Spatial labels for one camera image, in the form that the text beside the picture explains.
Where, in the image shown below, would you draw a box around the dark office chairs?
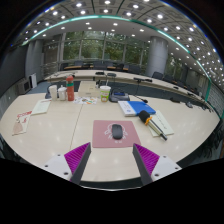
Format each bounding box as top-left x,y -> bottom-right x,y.
63,59 -> 208,104

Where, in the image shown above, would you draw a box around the ceiling lights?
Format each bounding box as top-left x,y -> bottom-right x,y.
23,0 -> 224,88

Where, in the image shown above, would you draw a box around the tall white paper cup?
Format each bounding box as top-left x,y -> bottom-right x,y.
48,84 -> 59,102

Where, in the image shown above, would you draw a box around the white lidded mug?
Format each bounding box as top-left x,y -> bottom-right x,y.
57,85 -> 68,102

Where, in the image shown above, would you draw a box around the colourful printed leaflet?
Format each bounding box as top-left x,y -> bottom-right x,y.
72,96 -> 98,106

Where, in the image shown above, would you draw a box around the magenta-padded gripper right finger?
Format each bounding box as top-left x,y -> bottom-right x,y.
132,143 -> 183,186

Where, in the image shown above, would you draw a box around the white paper sheet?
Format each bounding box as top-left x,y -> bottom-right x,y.
146,109 -> 175,138

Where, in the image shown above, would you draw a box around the black conference desk unit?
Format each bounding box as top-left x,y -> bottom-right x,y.
109,88 -> 131,103

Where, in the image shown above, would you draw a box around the red and white leaflet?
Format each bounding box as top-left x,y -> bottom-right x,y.
12,110 -> 33,136

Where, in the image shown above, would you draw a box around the white booklet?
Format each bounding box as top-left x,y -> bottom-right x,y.
30,98 -> 53,116

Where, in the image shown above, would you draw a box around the dark grey computer mouse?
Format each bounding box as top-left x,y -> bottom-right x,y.
111,123 -> 124,140

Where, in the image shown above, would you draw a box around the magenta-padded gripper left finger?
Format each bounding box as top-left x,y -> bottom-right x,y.
42,142 -> 92,186

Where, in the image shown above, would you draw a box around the black handheld microphone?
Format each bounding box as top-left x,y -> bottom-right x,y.
137,109 -> 169,142

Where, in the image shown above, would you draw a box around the pink printed mouse pad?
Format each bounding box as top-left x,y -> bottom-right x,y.
92,119 -> 142,149

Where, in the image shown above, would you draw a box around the red bottle with green band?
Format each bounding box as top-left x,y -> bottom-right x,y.
65,75 -> 75,102

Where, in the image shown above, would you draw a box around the blue and white book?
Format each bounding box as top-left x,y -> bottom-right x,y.
117,100 -> 157,118

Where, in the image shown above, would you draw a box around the green printed paper cup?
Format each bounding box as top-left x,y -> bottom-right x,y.
99,85 -> 112,103

